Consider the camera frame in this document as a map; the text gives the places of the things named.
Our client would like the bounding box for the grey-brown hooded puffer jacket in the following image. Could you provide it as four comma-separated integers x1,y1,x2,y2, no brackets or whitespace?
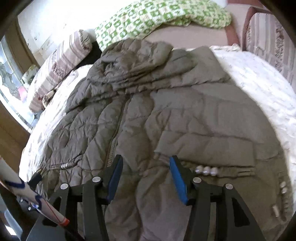
37,39,293,240

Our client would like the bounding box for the green white patterned blanket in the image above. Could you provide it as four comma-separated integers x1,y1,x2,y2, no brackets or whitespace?
94,1,232,51

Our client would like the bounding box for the small patterned box by door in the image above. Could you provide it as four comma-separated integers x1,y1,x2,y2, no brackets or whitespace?
21,64,39,85

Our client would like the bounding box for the striped floral cushion right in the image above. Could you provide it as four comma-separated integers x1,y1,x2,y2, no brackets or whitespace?
246,13,295,89

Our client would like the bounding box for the pink red sofa bed frame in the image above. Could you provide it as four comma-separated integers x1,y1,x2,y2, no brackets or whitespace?
145,1,271,50

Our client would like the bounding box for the striped floral pillow left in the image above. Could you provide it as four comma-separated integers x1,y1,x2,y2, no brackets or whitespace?
26,30,92,113

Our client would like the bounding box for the white red blue striped cable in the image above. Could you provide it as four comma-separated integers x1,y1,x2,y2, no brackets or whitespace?
0,157,70,227

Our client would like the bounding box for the wooden door with stained glass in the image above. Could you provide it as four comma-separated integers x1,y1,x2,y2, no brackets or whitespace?
1,19,39,172

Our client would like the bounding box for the white floral bed sheet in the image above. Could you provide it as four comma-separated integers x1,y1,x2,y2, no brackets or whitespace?
19,46,295,182

